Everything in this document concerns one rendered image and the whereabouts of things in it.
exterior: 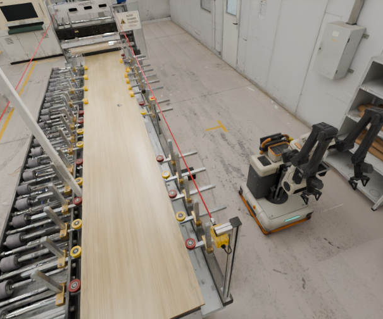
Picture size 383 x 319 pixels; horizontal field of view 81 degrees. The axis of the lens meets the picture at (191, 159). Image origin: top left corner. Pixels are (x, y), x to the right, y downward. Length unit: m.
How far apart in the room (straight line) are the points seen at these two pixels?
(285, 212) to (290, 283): 0.70
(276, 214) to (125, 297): 1.75
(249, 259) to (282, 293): 0.42
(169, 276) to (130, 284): 0.27
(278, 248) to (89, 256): 1.94
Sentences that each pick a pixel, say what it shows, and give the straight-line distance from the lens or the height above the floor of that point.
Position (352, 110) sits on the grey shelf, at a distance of 3.44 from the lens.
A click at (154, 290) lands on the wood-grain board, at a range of 1.70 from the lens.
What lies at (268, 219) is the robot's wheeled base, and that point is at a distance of 2.67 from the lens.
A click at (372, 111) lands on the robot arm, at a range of 1.95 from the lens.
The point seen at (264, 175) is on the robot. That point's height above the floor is 0.72.
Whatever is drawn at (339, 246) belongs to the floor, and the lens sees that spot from 3.10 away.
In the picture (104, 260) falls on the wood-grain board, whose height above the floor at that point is 0.90.
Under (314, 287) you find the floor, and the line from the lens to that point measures 2.80.
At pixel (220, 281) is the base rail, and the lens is 1.89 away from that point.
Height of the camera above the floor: 2.51
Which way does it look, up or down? 44 degrees down
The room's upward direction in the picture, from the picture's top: 6 degrees counter-clockwise
